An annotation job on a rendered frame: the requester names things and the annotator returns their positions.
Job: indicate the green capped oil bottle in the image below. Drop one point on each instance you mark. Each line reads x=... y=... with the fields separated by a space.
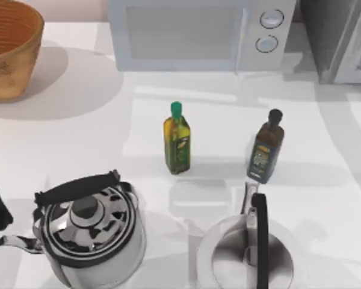
x=177 y=144

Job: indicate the round microwave knob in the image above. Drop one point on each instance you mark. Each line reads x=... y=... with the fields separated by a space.
x=271 y=17
x=267 y=44

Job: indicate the shiny kettle with lid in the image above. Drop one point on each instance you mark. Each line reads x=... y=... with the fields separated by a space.
x=90 y=228

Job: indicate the brown woven basket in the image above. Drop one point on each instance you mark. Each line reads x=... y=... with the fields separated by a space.
x=9 y=60

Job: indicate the dark black capped oil bottle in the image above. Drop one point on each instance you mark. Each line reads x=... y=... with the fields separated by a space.
x=264 y=153

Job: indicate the microwave oven door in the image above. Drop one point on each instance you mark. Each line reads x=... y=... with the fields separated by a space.
x=180 y=33

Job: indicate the open steel kettle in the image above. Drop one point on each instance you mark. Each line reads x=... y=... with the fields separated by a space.
x=246 y=247

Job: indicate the pale microwave oven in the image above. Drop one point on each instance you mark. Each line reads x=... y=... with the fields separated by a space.
x=198 y=33

